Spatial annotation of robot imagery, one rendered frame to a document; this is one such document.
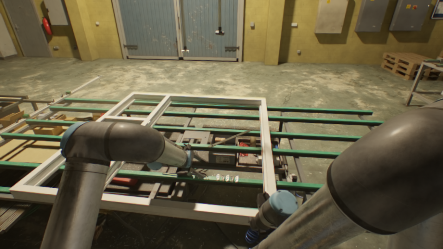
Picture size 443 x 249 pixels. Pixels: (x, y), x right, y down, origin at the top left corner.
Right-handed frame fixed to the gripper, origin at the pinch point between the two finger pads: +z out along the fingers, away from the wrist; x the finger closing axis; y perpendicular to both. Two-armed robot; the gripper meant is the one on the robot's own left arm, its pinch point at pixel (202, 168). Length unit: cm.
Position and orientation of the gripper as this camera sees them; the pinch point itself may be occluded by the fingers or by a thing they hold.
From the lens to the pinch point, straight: 144.6
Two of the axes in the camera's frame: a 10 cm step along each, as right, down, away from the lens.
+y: -6.0, 7.0, 3.9
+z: 8.0, 5.5, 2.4
